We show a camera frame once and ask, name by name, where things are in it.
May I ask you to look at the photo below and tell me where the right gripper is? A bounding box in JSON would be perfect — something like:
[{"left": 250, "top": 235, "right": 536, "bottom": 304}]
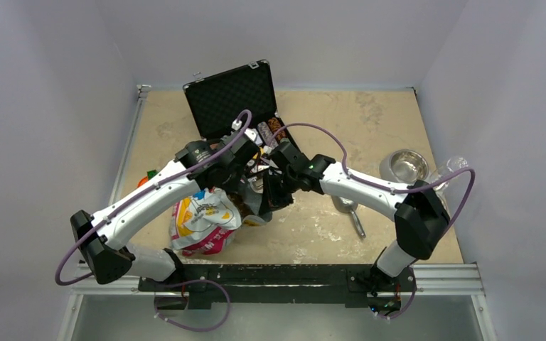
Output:
[{"left": 259, "top": 170, "right": 299, "bottom": 215}]

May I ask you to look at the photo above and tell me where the grey metal scoop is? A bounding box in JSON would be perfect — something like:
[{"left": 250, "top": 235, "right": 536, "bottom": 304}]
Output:
[{"left": 331, "top": 196, "right": 366, "bottom": 239}]

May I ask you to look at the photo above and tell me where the pet food bag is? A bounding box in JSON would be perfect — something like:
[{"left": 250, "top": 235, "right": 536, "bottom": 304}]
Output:
[{"left": 168, "top": 180, "right": 274, "bottom": 256}]

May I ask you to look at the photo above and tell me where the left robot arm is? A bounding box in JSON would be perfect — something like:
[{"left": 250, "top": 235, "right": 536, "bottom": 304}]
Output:
[{"left": 70, "top": 131, "right": 259, "bottom": 291}]

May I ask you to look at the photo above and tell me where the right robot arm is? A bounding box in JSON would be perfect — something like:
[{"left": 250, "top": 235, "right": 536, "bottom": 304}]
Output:
[{"left": 265, "top": 142, "right": 450, "bottom": 289}]

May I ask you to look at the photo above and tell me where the grey double pet bowl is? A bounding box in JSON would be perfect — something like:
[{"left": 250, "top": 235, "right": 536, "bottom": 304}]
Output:
[{"left": 378, "top": 149, "right": 440, "bottom": 185}]

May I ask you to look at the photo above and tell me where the black poker chip case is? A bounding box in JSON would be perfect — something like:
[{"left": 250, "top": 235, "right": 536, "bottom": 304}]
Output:
[{"left": 183, "top": 60, "right": 284, "bottom": 140}]

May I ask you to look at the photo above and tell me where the orange green toy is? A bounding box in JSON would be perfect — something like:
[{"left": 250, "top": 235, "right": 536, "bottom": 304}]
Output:
[{"left": 137, "top": 170, "right": 158, "bottom": 188}]

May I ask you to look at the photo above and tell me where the clear water bottle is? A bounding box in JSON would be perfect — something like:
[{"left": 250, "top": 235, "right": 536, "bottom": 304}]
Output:
[{"left": 426, "top": 156, "right": 469, "bottom": 183}]

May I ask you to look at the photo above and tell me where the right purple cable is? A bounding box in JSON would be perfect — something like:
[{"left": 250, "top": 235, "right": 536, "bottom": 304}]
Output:
[{"left": 272, "top": 123, "right": 476, "bottom": 321}]

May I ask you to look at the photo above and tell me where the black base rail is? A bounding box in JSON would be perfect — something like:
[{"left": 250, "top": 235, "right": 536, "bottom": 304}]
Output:
[{"left": 138, "top": 264, "right": 417, "bottom": 315}]

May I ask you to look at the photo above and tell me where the aluminium frame rail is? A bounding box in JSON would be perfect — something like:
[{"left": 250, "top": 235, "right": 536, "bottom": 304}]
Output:
[{"left": 56, "top": 85, "right": 152, "bottom": 341}]

